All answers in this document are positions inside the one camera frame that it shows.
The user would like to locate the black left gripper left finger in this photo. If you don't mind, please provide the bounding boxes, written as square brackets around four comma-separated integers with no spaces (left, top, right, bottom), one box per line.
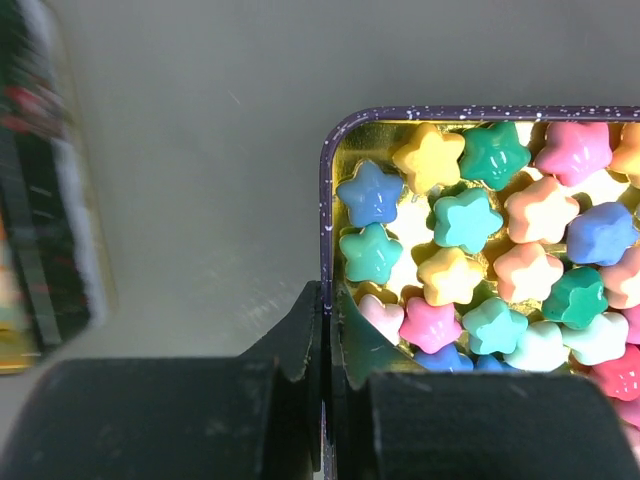
[1,281,322,480]

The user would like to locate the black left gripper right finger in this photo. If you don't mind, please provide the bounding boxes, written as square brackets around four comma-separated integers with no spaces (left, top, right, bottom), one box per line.
[327,283,639,479]

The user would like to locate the speckled tin pastel star candies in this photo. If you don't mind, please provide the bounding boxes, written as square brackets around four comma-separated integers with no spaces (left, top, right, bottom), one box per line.
[318,104,640,451]

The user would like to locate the gold tin translucent star candies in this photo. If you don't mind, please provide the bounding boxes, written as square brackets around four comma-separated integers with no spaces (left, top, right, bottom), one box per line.
[1,1,115,375]

